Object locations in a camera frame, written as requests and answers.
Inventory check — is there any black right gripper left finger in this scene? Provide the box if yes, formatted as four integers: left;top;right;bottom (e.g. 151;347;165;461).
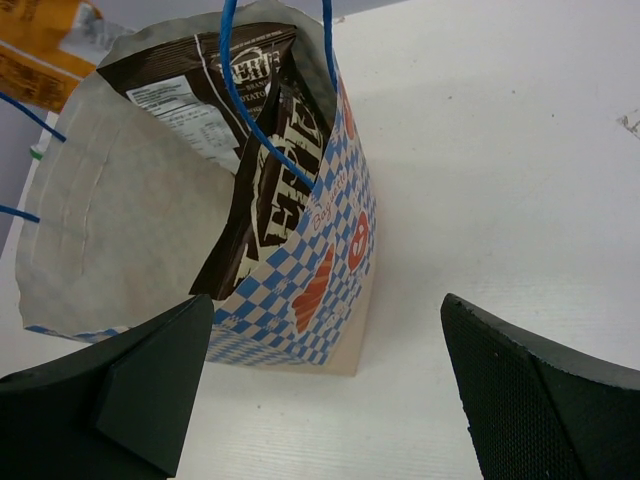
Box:
1;296;212;479

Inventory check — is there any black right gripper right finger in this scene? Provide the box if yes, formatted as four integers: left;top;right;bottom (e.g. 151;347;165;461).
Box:
440;294;639;479

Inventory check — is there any yellow snack bag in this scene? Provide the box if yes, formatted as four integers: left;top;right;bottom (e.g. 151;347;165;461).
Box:
1;0;134;113

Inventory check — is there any green Chuba chips bag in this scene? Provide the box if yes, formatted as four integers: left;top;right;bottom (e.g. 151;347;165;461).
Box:
30;144;46;161

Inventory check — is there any dark brown snack bag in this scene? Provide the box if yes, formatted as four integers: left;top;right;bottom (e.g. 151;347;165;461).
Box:
98;22;297;174
190;79;331;300

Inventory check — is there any blue checkered paper bag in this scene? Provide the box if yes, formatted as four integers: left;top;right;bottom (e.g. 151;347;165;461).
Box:
15;1;376;376

